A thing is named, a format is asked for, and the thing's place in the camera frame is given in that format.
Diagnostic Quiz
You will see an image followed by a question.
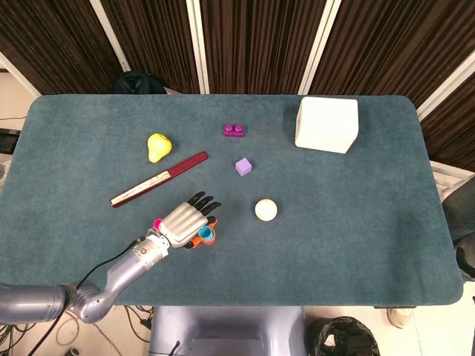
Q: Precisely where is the black floor cable bundle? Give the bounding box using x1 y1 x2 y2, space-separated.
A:
124 306 154 331

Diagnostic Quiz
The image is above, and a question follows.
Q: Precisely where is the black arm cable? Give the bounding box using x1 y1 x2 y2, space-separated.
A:
25 239 139 356

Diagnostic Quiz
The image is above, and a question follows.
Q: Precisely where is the white floor cable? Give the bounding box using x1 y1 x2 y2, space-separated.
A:
55 314 123 356

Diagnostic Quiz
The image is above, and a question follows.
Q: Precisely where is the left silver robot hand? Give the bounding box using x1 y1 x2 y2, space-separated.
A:
159 191 222 249

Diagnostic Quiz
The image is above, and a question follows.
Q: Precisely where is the black device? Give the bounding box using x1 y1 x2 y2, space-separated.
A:
0 128 20 154

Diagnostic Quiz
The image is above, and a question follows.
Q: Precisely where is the white shoe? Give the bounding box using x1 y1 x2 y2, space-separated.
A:
387 306 413 329

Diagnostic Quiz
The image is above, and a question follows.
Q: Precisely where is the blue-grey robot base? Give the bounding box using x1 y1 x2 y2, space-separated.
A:
149 306 308 356

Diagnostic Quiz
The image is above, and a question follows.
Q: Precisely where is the white partition post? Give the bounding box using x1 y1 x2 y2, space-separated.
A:
298 0 342 96
416 55 475 122
186 0 210 94
0 51 40 96
90 0 131 73

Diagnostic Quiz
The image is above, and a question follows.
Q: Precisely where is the white box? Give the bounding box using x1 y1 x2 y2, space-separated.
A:
294 96 360 155

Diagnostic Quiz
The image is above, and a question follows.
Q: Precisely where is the lilac cube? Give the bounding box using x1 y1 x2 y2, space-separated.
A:
235 156 254 177

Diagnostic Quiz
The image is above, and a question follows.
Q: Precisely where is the magenta building block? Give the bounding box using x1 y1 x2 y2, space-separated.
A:
223 123 246 139

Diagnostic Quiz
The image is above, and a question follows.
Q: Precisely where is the white ball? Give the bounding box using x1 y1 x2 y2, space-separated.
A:
254 198 278 223

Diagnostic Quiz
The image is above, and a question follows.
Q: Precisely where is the black backpack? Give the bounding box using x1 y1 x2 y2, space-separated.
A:
114 70 168 96

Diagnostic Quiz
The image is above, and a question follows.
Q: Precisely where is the teal velvet table cover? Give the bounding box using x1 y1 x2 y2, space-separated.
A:
0 94 465 308

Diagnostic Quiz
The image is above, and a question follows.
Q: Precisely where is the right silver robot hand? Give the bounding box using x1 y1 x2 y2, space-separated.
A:
455 246 475 280

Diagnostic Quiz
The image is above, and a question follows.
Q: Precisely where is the black bagged trash bin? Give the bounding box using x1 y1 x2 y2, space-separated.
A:
307 315 381 356

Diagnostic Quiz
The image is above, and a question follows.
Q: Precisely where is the white metal rack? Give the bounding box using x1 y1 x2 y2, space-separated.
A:
430 159 469 194

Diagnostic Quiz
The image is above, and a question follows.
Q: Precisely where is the yellow toy pear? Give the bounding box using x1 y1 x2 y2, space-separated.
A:
147 133 173 163

